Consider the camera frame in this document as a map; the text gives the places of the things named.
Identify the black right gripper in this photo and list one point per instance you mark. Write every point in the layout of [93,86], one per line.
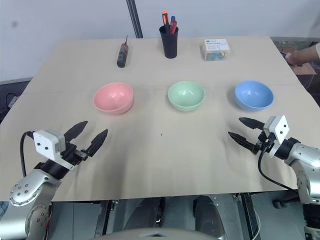
[262,143]

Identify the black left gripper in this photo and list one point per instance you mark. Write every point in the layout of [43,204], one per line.
[75,155]

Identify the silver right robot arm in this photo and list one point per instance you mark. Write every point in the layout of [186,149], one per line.
[307,155]

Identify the bystander bare forearm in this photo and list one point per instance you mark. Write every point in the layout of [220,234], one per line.
[311,52]

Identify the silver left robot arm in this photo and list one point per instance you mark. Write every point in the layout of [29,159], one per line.
[30,185]

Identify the bystander bare hand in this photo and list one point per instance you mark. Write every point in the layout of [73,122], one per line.
[296,58]

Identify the blue plastic bowl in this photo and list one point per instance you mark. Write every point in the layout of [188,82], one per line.
[253,96]

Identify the pink plastic bowl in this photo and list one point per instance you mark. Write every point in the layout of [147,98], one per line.
[113,98]

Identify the green plastic bowl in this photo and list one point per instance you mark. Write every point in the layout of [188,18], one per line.
[186,96]

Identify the beige table cover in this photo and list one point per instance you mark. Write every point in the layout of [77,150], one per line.
[160,155]

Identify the black chair caster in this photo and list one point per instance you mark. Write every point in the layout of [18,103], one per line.
[285,203]

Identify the clear plastic box with label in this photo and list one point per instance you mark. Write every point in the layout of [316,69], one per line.
[215,50]

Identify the black screwdriver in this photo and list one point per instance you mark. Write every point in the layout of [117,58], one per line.
[123,53]

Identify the dark rounded shape under table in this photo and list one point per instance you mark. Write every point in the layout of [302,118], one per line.
[207,215]

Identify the black pen cup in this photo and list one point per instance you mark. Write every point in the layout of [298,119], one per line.
[170,45]

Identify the grey rounded robot body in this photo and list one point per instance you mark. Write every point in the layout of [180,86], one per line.
[160,235]

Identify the red marker pen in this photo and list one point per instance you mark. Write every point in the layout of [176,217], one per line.
[174,27]

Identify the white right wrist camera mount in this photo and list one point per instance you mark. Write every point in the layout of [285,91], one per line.
[280,127]

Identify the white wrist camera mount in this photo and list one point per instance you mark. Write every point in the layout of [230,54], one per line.
[46,143]
[280,127]

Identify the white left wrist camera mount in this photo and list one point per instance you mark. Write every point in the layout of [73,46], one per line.
[46,143]

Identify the metal table leg frame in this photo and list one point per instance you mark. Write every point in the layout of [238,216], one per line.
[247,217]
[107,220]

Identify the aluminium profile post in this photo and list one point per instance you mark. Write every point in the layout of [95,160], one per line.
[135,20]

